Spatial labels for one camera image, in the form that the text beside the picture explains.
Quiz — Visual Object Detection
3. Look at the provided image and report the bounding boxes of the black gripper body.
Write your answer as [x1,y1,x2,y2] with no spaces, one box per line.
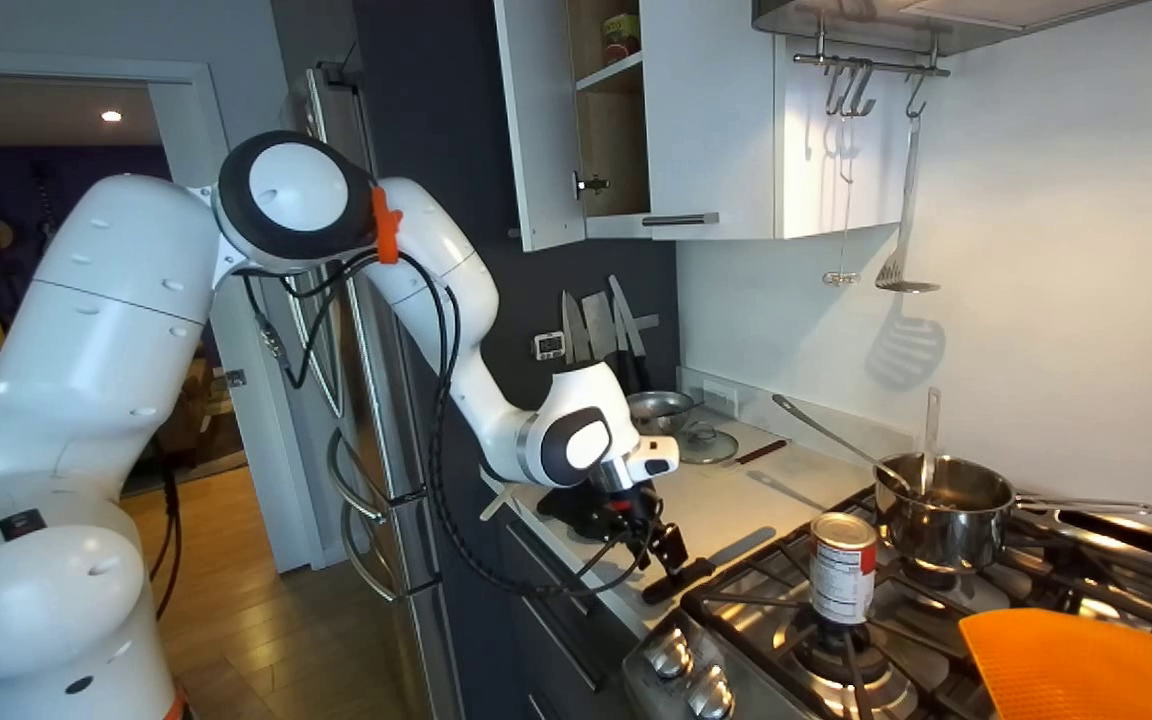
[595,460,658,541]

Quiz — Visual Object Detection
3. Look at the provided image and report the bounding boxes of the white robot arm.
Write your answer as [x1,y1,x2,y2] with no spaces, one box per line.
[0,134,681,720]

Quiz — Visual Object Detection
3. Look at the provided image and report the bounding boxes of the hanging slotted spatula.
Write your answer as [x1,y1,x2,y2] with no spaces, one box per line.
[866,134,945,389]

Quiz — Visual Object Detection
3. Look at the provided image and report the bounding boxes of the small steel bowl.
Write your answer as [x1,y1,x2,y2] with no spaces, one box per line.
[628,389,693,427]

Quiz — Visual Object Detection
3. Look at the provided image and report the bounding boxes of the glass pot lid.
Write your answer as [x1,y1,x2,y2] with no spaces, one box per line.
[672,417,739,464]

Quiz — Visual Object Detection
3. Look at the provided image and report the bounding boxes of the stainless gas stove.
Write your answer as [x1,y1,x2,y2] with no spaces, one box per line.
[622,512,1152,720]

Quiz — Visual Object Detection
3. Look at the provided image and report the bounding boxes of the grey drawer cabinet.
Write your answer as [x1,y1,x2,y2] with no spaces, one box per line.
[437,509,631,720]

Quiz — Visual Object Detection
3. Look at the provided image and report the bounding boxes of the red white tin can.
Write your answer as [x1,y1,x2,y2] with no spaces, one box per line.
[806,512,874,627]

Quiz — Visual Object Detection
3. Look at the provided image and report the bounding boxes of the stainless steel refrigerator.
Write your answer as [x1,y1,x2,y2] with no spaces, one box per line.
[273,60,467,720]

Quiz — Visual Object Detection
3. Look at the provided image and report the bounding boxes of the steel saucepan on stove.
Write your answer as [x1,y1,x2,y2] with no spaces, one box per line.
[772,391,1152,575]

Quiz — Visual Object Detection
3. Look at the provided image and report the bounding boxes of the white upper cabinets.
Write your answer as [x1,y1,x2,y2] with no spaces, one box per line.
[493,0,907,254]

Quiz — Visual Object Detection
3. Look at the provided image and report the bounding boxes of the metal hook rail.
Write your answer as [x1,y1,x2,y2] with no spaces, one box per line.
[797,36,947,122]

